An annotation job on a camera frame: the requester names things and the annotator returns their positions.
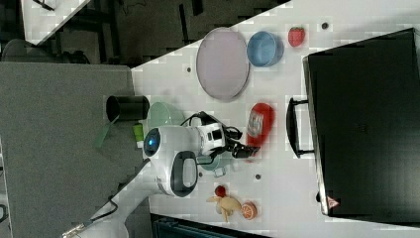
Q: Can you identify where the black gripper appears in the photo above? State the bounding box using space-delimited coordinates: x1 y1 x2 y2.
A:
221 126 260 159

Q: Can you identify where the red plush ketchup bottle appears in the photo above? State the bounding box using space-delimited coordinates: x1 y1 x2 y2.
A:
246 102 275 163

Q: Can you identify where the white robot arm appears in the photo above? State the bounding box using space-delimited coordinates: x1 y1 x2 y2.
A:
59 123 259 238

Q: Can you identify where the pale pink round plate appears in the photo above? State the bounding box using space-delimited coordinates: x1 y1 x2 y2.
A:
196 28 250 101

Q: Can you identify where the small red toy fruit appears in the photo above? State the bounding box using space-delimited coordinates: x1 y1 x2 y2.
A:
215 185 226 197

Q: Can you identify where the orange slice toy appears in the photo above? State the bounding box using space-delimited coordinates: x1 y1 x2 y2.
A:
242 201 258 220

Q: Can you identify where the large green oval bowl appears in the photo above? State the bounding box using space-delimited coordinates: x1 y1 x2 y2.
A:
147 102 185 130

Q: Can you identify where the green white marker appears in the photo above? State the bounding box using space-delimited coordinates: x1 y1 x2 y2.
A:
133 123 144 149

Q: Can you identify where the blue bowl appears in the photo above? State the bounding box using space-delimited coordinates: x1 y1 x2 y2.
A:
247 31 284 67

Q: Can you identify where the red toy strawberry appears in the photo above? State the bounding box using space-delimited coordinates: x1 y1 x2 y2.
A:
288 27 305 48

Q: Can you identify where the green cup with handle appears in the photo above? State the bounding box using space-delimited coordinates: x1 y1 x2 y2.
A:
197 156 231 178

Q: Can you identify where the black oven with handle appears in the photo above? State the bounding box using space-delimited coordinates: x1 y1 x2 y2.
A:
302 28 420 227

